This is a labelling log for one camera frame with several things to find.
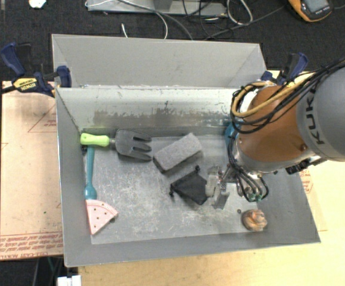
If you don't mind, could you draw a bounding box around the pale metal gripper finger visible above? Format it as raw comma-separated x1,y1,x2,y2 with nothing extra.
205,167,218,198
212,186,231,210

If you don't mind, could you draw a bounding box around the black cloth pouch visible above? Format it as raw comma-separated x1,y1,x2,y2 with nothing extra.
169,165,209,206

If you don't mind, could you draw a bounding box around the brown toy animal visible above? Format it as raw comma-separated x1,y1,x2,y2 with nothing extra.
241,209,269,232

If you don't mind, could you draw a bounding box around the teal plastic object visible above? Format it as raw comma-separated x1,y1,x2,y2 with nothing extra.
223,123,239,160

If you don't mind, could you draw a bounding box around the grey sponge block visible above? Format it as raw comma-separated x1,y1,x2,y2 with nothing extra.
152,132,203,174

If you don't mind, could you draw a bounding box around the grey metal bin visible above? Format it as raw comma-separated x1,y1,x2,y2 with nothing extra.
51,33,321,268

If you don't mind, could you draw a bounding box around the black cylinder on white bracket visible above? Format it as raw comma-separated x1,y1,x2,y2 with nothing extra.
284,156,322,176

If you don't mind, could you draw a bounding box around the green-handled grey garden fork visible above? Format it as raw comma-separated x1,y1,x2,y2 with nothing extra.
80,128,153,161

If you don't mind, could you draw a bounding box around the teal-handled pink wedge toy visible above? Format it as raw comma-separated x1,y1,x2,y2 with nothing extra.
83,145,119,236

